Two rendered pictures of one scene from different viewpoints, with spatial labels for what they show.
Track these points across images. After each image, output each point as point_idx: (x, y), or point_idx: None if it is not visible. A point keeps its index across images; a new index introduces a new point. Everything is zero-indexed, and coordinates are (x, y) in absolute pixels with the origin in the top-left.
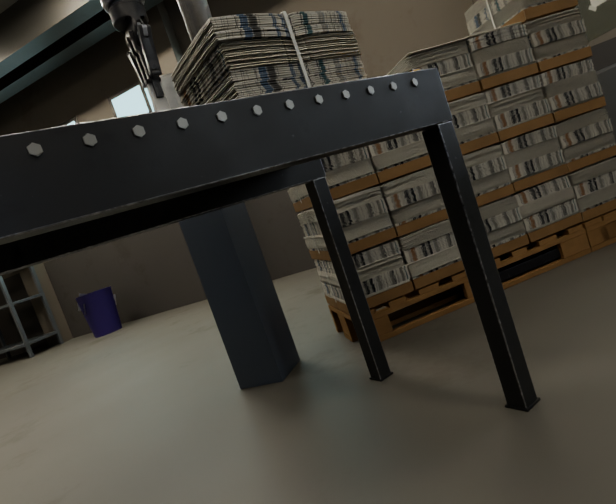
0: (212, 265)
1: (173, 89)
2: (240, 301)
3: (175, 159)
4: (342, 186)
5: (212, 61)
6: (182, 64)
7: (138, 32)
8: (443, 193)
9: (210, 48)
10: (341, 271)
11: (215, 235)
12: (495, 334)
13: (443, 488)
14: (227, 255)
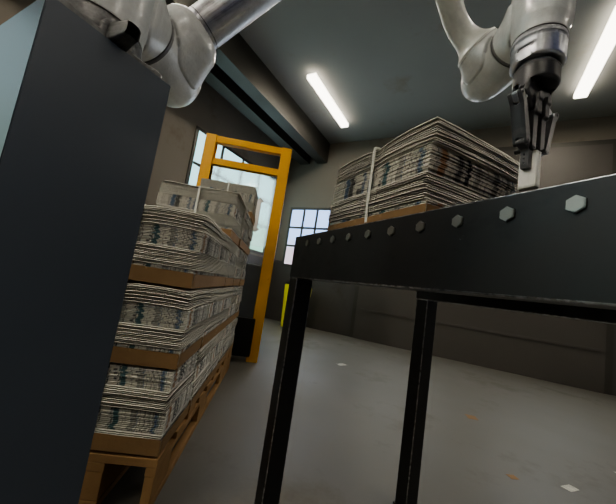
0: (28, 346)
1: None
2: (53, 454)
3: None
4: (204, 277)
5: (500, 181)
6: (467, 137)
7: (555, 116)
8: (425, 344)
9: (508, 175)
10: (291, 392)
11: (91, 276)
12: (418, 450)
13: None
14: (92, 330)
